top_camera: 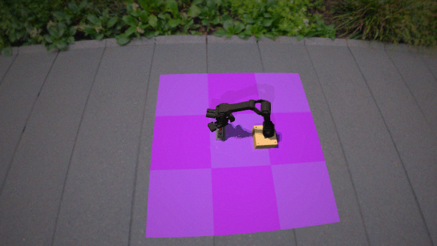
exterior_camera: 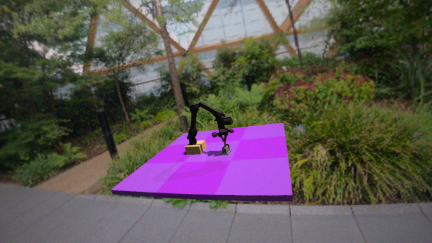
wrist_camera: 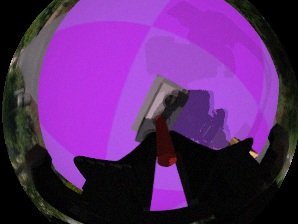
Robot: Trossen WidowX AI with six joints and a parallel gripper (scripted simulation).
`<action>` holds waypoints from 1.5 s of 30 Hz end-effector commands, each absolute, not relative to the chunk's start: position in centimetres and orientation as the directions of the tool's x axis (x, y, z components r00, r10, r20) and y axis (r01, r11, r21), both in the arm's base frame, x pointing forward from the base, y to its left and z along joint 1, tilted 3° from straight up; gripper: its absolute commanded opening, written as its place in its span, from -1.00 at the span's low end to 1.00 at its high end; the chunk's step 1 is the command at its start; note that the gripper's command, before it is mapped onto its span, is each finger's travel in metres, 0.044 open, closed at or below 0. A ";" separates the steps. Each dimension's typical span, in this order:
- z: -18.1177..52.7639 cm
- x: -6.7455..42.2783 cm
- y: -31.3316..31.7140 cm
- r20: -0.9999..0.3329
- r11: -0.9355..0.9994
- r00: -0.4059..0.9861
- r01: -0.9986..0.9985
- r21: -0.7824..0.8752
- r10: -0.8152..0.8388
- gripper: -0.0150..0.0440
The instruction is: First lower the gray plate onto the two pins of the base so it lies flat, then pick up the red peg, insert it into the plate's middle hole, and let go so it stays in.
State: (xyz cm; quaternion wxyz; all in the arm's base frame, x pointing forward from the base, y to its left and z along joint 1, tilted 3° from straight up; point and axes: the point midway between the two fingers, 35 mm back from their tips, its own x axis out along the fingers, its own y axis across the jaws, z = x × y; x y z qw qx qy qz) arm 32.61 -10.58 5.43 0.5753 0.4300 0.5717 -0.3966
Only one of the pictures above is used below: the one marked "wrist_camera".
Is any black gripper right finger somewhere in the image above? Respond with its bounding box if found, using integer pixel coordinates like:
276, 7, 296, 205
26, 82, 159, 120
169, 131, 254, 206

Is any dark red peg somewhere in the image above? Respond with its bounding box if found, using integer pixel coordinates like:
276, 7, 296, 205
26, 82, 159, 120
156, 115, 177, 167

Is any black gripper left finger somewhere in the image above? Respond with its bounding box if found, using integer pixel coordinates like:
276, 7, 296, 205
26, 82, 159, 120
73, 132, 157, 210

